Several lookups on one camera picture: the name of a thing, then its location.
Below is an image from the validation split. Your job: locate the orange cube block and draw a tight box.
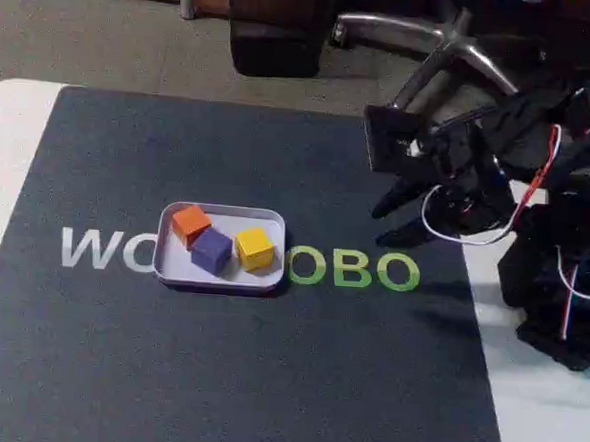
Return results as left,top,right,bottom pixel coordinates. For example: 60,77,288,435
169,202,214,250

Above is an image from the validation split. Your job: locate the purple cube block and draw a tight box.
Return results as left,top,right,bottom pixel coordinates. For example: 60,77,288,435
189,227,235,278

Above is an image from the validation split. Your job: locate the red white striped servo cable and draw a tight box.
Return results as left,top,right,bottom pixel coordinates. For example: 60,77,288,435
501,120,590,343

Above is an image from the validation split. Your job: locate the black square camera box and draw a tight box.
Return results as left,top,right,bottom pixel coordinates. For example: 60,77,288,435
359,103,434,177

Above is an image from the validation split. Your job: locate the white looped servo cable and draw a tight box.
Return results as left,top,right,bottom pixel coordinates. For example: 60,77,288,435
419,185,522,248

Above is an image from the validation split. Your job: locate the chrome office chair base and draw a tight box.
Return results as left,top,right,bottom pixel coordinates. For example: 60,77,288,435
329,0,528,122

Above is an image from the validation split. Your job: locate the yellow cube block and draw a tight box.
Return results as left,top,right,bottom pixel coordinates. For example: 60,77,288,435
233,225,278,275

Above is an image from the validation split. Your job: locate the white rectangular tray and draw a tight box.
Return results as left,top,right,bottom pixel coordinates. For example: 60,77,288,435
153,200,293,297

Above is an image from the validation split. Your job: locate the black camera cable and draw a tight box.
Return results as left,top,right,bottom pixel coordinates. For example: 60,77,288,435
428,102,499,140

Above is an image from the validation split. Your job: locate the black mat with printed letters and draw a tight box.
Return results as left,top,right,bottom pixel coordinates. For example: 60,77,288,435
0,81,531,442

